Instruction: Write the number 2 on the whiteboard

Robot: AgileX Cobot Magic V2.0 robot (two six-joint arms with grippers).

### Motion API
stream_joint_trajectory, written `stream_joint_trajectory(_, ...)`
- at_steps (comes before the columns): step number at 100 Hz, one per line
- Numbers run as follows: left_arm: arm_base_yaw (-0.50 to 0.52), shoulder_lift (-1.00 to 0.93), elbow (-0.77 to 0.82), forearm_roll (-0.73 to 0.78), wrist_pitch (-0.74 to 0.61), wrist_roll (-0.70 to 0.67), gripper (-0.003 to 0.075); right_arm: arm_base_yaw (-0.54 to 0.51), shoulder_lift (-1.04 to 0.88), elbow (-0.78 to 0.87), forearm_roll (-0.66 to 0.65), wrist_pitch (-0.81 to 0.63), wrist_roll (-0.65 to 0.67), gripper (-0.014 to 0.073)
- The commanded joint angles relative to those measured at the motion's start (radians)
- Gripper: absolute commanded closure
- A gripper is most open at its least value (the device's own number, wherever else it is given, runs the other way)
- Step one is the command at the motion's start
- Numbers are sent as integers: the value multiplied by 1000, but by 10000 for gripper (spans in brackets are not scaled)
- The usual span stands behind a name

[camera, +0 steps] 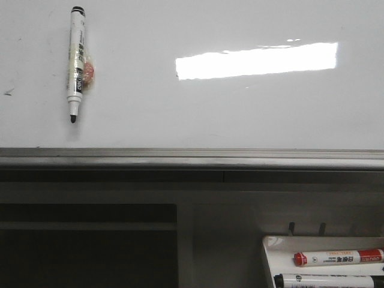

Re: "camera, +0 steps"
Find white marker tray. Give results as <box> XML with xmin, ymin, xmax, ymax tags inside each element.
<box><xmin>262</xmin><ymin>236</ymin><xmax>383</xmax><ymax>287</ymax></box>

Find aluminium whiteboard frame rail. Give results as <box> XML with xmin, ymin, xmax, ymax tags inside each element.
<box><xmin>1</xmin><ymin>148</ymin><xmax>383</xmax><ymax>171</ymax></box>

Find red capped whiteboard marker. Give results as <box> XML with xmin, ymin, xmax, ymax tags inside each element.
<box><xmin>293</xmin><ymin>248</ymin><xmax>383</xmax><ymax>267</ymax></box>

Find white whiteboard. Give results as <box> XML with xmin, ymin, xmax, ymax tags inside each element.
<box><xmin>1</xmin><ymin>1</ymin><xmax>383</xmax><ymax>149</ymax></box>

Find black whiteboard marker with magnet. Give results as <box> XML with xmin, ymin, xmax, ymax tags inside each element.
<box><xmin>67</xmin><ymin>6</ymin><xmax>94</xmax><ymax>124</ymax></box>

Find black capped whiteboard marker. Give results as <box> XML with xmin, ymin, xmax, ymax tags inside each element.
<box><xmin>274</xmin><ymin>274</ymin><xmax>383</xmax><ymax>288</ymax></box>

